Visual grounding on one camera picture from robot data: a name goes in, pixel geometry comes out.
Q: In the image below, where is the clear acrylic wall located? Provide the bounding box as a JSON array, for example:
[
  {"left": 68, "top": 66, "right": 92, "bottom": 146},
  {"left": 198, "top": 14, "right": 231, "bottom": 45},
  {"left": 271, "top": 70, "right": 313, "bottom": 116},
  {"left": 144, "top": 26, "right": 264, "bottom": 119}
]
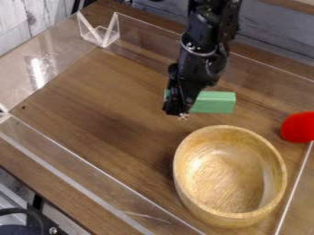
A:
[
  {"left": 107, "top": 12, "right": 314, "bottom": 110},
  {"left": 0, "top": 114, "right": 204, "bottom": 235}
]

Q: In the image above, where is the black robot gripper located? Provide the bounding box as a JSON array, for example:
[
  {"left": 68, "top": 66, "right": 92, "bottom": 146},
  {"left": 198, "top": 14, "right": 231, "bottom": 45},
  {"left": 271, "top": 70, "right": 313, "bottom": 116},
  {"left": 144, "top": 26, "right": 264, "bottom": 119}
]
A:
[{"left": 163, "top": 45, "right": 228, "bottom": 119}]

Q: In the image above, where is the green rectangular block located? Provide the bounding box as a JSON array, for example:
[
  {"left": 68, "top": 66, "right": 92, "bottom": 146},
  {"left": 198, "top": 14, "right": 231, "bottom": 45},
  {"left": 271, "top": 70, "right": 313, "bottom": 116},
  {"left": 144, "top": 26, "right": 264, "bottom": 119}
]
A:
[{"left": 163, "top": 88, "right": 238, "bottom": 116}]

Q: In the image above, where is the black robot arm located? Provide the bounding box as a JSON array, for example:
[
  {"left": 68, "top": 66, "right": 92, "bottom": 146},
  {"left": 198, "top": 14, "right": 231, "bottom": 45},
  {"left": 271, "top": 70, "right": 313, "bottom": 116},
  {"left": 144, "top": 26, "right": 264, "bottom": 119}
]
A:
[{"left": 163, "top": 0, "right": 243, "bottom": 117}]

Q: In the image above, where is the red fuzzy ball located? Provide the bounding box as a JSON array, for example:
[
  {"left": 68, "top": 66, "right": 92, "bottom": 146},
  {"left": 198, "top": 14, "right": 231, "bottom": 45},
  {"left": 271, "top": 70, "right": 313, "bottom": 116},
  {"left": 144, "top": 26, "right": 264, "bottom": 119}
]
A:
[{"left": 279, "top": 111, "right": 314, "bottom": 142}]

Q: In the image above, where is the black cable lower left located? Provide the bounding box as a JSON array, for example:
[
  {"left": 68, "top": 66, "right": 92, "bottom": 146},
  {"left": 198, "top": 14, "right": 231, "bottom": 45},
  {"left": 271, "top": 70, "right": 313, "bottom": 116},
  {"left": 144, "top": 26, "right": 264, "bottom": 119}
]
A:
[{"left": 0, "top": 206, "right": 68, "bottom": 235}]

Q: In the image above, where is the clear acrylic back wall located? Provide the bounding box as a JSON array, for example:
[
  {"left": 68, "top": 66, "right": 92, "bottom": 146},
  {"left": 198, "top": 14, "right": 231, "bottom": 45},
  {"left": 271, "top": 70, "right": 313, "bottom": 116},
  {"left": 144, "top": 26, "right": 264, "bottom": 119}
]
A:
[{"left": 107, "top": 12, "right": 314, "bottom": 110}]

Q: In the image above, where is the clear acrylic front wall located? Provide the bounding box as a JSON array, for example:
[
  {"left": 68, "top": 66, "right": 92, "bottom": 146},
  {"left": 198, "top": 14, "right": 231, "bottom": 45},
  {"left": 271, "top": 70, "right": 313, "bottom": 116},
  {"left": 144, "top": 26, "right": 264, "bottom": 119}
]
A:
[{"left": 0, "top": 114, "right": 204, "bottom": 235}]

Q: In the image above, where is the brown wooden bowl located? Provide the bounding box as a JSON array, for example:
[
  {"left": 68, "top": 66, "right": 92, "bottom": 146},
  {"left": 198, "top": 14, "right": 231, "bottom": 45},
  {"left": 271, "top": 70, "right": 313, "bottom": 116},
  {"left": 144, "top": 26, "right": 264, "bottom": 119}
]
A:
[{"left": 172, "top": 125, "right": 287, "bottom": 229}]

